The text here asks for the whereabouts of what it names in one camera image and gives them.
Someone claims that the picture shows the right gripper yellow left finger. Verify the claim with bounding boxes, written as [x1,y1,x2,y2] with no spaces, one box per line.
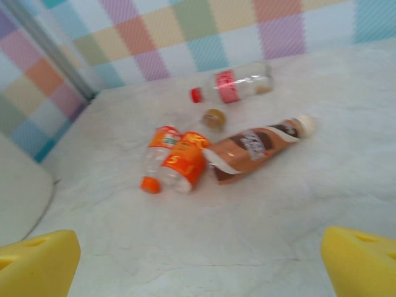
[0,229,82,297]

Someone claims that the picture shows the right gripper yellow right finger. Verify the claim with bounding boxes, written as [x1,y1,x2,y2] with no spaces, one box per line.
[320,226,396,297]

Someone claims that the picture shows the copper brown coffee bottle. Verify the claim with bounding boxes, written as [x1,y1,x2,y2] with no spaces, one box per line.
[202,114,318,186]

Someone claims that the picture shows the clear bottle orange cap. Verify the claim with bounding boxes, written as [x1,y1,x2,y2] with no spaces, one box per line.
[140,125,182,195]

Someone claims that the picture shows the orange label bottle gold cap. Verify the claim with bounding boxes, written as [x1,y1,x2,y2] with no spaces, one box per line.
[159,108,226,195]

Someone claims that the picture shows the clear bottle red label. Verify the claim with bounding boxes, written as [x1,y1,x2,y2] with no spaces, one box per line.
[190,61,275,105]

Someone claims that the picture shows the aluminium frame post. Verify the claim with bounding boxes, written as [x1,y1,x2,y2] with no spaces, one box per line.
[6,0,98,100]

